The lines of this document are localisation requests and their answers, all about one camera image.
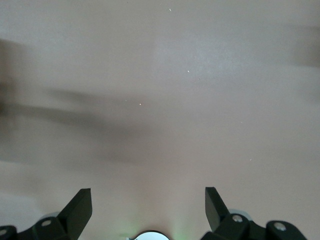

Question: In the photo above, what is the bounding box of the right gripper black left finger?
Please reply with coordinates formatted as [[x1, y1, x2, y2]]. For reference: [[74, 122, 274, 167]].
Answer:
[[18, 187, 93, 240]]

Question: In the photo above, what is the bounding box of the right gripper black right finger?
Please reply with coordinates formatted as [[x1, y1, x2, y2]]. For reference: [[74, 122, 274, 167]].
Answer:
[[201, 186, 267, 240]]

